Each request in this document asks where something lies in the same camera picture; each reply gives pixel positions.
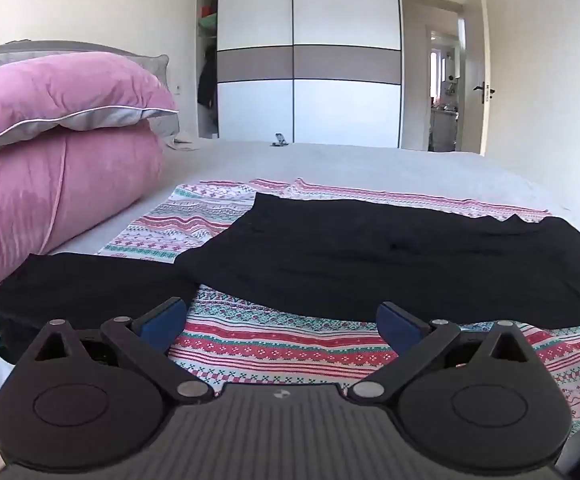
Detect patterned red green blanket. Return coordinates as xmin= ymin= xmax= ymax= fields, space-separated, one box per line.
xmin=0 ymin=177 xmax=580 ymax=436

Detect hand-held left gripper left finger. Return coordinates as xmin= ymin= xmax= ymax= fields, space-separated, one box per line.
xmin=15 ymin=296 xmax=215 ymax=406

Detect plain pink pillow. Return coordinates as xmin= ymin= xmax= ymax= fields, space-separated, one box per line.
xmin=0 ymin=125 xmax=167 ymax=304

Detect white door frame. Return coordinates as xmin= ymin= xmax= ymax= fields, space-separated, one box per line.
xmin=402 ymin=0 xmax=465 ymax=154

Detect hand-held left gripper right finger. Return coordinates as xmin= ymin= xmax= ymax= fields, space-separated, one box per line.
xmin=347 ymin=301 xmax=550 ymax=406

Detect grey headboard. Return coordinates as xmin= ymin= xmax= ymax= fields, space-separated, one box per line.
xmin=0 ymin=39 xmax=137 ymax=60

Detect white bed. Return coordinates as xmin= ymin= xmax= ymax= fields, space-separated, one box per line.
xmin=0 ymin=139 xmax=580 ymax=403

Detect white door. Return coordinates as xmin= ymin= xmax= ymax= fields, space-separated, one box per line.
xmin=457 ymin=0 xmax=492 ymax=157

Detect dark hanging clothing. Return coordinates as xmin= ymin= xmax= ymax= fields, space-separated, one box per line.
xmin=197 ymin=45 xmax=219 ymax=109

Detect black pants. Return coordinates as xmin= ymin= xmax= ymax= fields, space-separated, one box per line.
xmin=175 ymin=191 xmax=580 ymax=331

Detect pink pillow with grey piping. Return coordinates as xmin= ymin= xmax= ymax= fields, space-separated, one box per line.
xmin=0 ymin=51 xmax=180 ymax=165

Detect folded black garment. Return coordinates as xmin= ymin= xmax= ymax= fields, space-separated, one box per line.
xmin=0 ymin=252 xmax=201 ymax=365

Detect white grey sliding wardrobe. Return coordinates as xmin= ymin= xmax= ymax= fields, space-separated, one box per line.
xmin=196 ymin=0 xmax=404 ymax=149

